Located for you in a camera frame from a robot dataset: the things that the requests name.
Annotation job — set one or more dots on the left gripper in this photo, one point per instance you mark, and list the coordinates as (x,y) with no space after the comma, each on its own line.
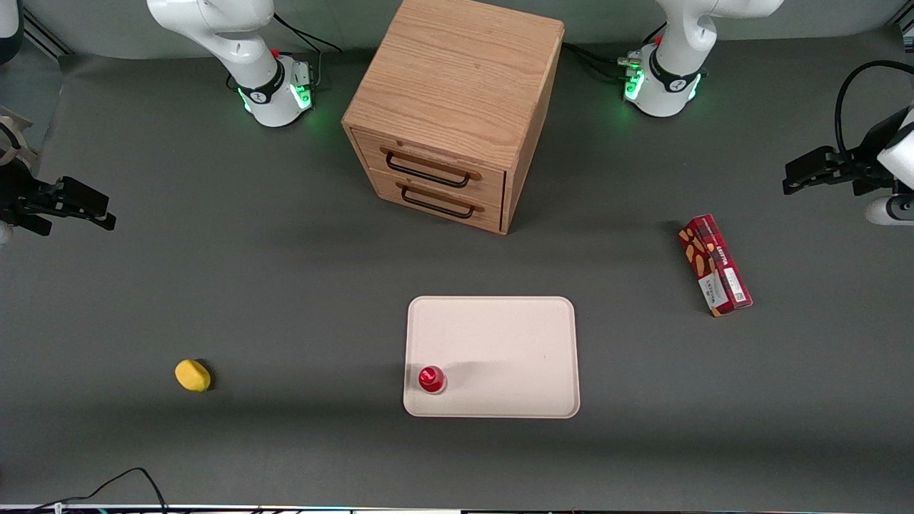
(859,168)

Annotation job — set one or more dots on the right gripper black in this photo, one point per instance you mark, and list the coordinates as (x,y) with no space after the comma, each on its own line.
(16,194)

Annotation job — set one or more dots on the red cookie box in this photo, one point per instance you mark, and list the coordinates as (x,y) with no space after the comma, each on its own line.
(714,264)

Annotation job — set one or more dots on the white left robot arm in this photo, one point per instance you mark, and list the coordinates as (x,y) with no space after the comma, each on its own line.
(675,43)

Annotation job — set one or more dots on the beige plastic tray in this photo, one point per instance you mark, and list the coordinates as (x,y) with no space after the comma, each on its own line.
(493,343)

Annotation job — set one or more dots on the yellow sponge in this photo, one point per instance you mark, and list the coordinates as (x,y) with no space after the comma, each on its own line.
(192,375)

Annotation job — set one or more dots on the dark grey table mat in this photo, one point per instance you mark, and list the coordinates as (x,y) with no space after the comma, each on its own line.
(285,285)

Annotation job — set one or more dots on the wooden drawer front with notch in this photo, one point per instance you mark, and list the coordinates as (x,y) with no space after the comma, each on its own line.
(371,146)

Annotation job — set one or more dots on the plain wooden drawer front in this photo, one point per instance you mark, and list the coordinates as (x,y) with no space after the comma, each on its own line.
(385,189)

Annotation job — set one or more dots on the oak wooden drawer cabinet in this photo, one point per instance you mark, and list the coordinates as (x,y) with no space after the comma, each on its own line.
(457,71)

